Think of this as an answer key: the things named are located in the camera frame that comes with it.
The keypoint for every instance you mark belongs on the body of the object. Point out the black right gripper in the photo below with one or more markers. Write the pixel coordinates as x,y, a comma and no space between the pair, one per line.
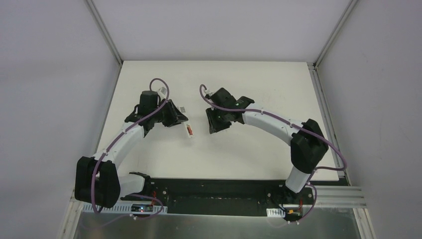
215,120

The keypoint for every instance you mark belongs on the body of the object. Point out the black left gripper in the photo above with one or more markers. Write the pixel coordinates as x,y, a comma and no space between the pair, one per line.
173,114

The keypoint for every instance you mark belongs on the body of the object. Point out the white remote control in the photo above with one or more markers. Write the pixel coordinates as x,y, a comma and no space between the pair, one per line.
186,123

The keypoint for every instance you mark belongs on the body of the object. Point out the orange red AAA battery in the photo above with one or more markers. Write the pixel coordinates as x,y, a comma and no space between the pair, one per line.
189,130

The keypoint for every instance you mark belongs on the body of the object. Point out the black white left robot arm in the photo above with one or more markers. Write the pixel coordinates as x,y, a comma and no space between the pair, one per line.
97,180

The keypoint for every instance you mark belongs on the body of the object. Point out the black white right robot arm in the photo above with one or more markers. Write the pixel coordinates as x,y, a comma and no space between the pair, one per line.
304,138

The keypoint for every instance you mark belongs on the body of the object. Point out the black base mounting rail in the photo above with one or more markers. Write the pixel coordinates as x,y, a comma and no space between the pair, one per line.
250,198

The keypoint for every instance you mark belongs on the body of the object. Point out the aluminium frame rail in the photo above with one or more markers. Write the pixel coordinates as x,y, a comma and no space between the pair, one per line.
240,152

